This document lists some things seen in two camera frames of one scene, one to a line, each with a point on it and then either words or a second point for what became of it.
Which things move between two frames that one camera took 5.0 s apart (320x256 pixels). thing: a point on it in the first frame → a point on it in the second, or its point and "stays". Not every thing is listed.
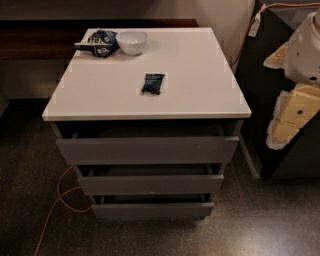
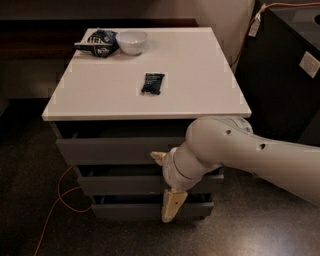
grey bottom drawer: [152, 205] stays
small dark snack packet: [152, 83] stays
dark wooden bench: [50, 39] stays
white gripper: [304, 55] → [170, 170]
